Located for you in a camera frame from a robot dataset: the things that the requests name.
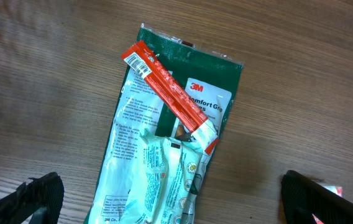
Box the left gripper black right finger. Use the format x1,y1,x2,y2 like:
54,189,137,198
281,170,353,224

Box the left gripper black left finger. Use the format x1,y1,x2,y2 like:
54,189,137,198
0,172,65,224

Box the red tissue pack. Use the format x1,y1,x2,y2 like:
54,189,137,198
313,183,343,224

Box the pale green wipes pack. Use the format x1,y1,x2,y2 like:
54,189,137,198
119,129,203,224

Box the green glove package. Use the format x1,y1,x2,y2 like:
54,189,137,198
85,24,244,223

